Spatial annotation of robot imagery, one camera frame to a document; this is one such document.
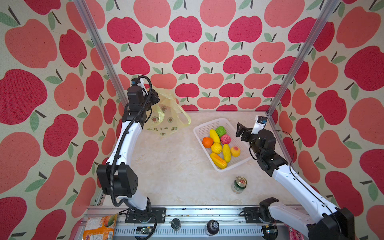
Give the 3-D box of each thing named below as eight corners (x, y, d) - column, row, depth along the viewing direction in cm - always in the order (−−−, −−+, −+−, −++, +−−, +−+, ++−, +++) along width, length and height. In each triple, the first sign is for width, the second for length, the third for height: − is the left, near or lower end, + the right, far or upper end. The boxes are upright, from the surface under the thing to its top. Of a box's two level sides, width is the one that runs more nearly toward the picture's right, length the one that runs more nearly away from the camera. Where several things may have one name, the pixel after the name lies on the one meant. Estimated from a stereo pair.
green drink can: (232, 193, 83) (237, 187, 74) (230, 183, 86) (234, 176, 78) (243, 193, 83) (248, 187, 74) (240, 183, 86) (246, 176, 78)
